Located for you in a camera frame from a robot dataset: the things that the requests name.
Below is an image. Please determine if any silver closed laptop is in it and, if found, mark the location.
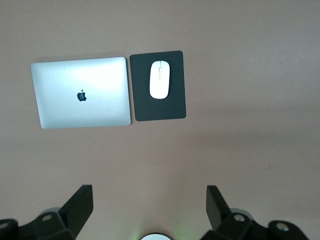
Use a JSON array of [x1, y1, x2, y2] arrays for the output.
[[30, 56, 132, 130]]

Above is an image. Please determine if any black mouse pad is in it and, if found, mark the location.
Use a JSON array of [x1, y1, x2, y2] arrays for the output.
[[129, 50, 187, 123]]

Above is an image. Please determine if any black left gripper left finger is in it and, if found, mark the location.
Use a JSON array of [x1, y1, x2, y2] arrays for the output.
[[0, 184, 94, 240]]

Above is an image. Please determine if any white computer mouse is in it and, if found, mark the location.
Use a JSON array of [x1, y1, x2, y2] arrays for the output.
[[149, 60, 171, 100]]

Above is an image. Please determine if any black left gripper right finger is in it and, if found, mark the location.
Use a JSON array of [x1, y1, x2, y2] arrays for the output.
[[201, 185, 310, 240]]

